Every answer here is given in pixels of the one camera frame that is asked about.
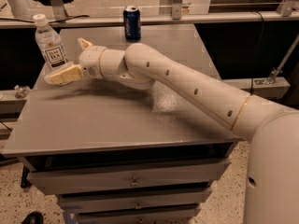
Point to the grey drawer cabinet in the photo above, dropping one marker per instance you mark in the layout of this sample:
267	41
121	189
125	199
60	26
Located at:
97	123

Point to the clear plastic tea bottle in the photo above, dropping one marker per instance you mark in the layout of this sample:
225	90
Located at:
50	44

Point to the crumpled foil wrapper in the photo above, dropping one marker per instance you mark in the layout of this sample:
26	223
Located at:
21	91

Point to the middle grey drawer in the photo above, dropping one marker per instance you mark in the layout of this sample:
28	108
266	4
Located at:
135	199

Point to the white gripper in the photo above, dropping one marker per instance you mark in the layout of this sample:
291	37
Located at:
90	62

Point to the top grey drawer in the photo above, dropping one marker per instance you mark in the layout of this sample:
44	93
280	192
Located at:
129	176

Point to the blue pepsi can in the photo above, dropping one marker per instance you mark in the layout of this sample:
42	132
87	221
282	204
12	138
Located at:
132	23

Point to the bottom grey drawer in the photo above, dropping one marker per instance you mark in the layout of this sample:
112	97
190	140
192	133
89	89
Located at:
130	216

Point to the black shoe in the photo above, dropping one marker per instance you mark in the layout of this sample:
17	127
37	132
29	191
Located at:
34	218

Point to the white pipe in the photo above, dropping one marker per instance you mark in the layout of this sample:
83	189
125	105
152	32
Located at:
20	9

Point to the grey drawer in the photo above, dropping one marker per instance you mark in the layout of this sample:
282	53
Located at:
129	176
135	199
130	216

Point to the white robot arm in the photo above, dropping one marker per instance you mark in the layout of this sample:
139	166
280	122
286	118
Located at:
272	189

